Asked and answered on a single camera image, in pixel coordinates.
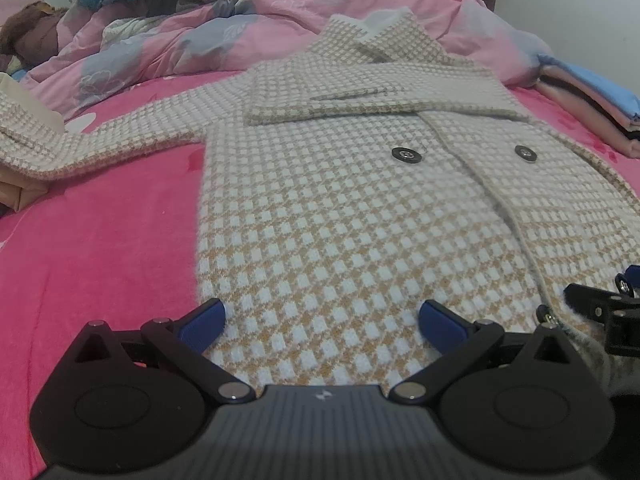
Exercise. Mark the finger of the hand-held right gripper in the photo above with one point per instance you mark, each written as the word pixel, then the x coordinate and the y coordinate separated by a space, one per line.
pixel 590 297
pixel 622 335

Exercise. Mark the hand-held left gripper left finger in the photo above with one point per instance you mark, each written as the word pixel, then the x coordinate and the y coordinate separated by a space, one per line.
pixel 205 320

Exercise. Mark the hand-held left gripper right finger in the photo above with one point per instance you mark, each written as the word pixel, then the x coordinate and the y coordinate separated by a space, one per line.
pixel 440 320

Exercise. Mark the beige houndstooth coat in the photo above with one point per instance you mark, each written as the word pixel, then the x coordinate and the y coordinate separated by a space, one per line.
pixel 325 210

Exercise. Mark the black folded garment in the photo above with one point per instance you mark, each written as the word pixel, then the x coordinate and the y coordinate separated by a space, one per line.
pixel 634 136

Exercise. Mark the cream pillow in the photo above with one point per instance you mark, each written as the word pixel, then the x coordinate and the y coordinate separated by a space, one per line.
pixel 22 192

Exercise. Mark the pink patterned duvet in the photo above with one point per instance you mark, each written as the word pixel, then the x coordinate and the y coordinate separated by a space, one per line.
pixel 250 15

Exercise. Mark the brown teddy bear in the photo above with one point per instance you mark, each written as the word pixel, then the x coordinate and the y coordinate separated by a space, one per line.
pixel 30 35

